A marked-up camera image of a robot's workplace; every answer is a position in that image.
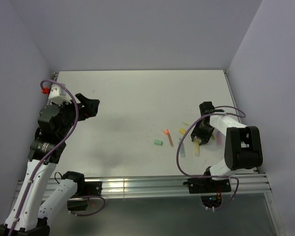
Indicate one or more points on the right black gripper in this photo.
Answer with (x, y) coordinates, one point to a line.
(204, 138)

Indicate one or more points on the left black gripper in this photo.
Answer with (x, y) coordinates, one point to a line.
(89, 107)

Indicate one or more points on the yellow highlighter pen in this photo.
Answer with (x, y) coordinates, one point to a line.
(196, 148)

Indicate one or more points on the yellow pen cap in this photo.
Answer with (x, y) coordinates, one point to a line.
(182, 131)

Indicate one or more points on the green highlighter pen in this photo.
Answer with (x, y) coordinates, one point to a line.
(181, 150)

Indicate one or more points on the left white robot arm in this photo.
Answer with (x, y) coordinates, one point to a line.
(30, 216)

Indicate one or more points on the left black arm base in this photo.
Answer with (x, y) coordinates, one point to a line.
(81, 200)

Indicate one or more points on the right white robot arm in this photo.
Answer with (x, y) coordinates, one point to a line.
(243, 149)

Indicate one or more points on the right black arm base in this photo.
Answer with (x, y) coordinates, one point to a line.
(214, 188)

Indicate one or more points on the pink highlighter pen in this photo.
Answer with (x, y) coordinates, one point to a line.
(219, 138)

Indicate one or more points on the orange thin pen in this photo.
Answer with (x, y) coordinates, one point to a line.
(167, 133)

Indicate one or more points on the green pen cap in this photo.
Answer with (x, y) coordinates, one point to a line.
(158, 142)

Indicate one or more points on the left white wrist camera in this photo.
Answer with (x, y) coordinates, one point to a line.
(58, 95)

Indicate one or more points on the aluminium front rail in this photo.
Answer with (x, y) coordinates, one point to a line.
(169, 186)

